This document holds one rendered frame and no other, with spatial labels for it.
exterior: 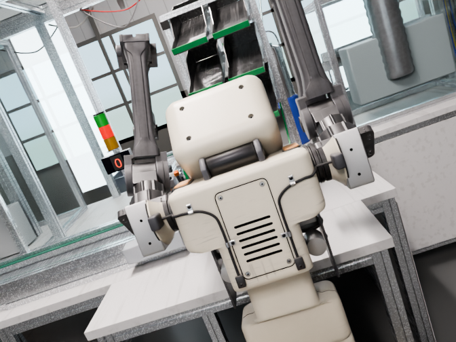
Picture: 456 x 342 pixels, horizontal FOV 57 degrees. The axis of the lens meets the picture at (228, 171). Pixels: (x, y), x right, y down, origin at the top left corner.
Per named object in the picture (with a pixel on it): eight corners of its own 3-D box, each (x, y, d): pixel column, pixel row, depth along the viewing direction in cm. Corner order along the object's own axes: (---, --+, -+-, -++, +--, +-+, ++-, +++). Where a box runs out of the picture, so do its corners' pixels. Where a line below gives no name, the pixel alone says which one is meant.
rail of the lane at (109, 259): (229, 234, 149) (218, 207, 147) (7, 309, 157) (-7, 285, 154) (229, 228, 154) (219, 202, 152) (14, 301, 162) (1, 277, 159)
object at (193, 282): (395, 246, 110) (392, 237, 109) (87, 341, 120) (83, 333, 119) (336, 174, 177) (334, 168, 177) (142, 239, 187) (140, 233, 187)
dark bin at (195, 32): (208, 42, 141) (199, 22, 137) (174, 55, 144) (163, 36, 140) (211, 11, 162) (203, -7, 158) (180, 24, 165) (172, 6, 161)
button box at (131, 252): (184, 246, 143) (178, 230, 141) (128, 265, 144) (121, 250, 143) (186, 237, 149) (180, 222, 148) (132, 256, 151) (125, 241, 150)
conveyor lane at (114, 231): (217, 232, 155) (207, 208, 153) (15, 300, 163) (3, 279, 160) (218, 206, 183) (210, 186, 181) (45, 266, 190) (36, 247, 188)
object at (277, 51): (298, 95, 227) (276, 26, 218) (273, 104, 228) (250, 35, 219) (294, 93, 240) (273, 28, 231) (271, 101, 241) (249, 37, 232)
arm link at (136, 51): (111, 20, 104) (152, 17, 106) (117, 49, 117) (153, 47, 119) (125, 193, 94) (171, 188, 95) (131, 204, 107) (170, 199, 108)
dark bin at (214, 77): (224, 87, 145) (216, 69, 140) (191, 100, 148) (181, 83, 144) (225, 51, 166) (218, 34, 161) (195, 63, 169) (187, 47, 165)
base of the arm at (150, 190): (115, 217, 87) (168, 199, 85) (115, 187, 92) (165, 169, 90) (134, 236, 93) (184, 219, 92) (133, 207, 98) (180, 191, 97)
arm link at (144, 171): (133, 188, 91) (157, 186, 92) (131, 155, 98) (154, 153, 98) (137, 212, 98) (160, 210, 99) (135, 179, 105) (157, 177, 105)
